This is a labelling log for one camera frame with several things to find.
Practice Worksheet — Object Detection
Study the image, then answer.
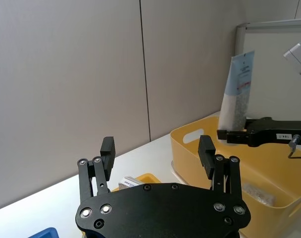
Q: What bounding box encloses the large yellow plastic bin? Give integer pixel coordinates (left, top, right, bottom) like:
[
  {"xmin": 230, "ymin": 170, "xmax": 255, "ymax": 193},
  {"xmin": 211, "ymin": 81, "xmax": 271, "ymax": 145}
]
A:
[{"xmin": 169, "ymin": 116, "xmax": 301, "ymax": 231}]

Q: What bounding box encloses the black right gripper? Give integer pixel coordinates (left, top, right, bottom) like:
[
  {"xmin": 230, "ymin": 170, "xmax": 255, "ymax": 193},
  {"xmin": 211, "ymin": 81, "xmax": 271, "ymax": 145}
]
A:
[{"xmin": 198, "ymin": 116, "xmax": 301, "ymax": 199}]

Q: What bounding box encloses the thin dark cable silver plug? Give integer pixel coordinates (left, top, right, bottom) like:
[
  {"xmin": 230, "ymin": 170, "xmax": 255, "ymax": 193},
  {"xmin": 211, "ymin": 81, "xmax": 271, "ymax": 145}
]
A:
[{"xmin": 287, "ymin": 134, "xmax": 301, "ymax": 161}]

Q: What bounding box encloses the small yellow plastic bin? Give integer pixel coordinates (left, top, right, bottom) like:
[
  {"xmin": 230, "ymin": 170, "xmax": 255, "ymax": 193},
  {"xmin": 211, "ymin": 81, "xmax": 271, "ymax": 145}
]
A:
[{"xmin": 110, "ymin": 173, "xmax": 162, "ymax": 193}]

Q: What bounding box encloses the clear packet of grains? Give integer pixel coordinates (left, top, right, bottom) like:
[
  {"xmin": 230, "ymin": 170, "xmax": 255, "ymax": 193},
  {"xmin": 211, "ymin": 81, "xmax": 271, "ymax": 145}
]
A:
[{"xmin": 241, "ymin": 182, "xmax": 276, "ymax": 205}]

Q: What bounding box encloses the clear packet with white label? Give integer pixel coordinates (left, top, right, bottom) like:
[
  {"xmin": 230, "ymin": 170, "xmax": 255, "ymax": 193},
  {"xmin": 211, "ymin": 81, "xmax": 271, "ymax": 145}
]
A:
[{"xmin": 118, "ymin": 176, "xmax": 144, "ymax": 191}]

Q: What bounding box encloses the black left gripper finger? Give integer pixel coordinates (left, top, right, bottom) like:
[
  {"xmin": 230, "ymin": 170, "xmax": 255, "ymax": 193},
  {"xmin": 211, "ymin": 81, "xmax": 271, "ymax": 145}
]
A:
[{"xmin": 77, "ymin": 136, "xmax": 116, "ymax": 204}]

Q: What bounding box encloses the pale blue clear-window pouch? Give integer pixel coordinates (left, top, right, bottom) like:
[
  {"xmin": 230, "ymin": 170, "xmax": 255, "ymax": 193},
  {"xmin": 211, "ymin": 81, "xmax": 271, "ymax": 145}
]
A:
[{"xmin": 218, "ymin": 50, "xmax": 255, "ymax": 132}]

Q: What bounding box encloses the blue plastic bin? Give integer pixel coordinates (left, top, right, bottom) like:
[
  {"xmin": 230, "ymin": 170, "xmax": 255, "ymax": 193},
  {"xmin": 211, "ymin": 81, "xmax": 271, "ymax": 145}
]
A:
[{"xmin": 28, "ymin": 227, "xmax": 60, "ymax": 238}]

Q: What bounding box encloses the white panel with aluminium frame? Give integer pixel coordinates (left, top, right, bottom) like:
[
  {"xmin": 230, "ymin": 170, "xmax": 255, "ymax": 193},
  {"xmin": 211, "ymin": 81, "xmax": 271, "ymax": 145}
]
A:
[{"xmin": 235, "ymin": 17, "xmax": 301, "ymax": 122}]

